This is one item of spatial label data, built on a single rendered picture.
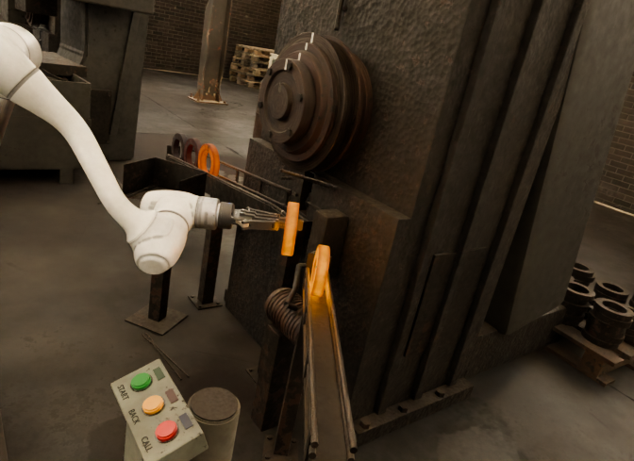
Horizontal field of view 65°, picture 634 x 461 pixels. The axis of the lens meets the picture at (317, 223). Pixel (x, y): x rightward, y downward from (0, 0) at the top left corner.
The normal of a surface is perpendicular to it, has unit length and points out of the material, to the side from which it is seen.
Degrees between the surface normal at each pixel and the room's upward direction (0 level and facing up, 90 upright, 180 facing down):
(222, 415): 0
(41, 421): 0
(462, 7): 90
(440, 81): 90
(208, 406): 0
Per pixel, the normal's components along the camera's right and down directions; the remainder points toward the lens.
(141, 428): -0.10, -0.84
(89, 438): 0.18, -0.92
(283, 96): -0.80, 0.06
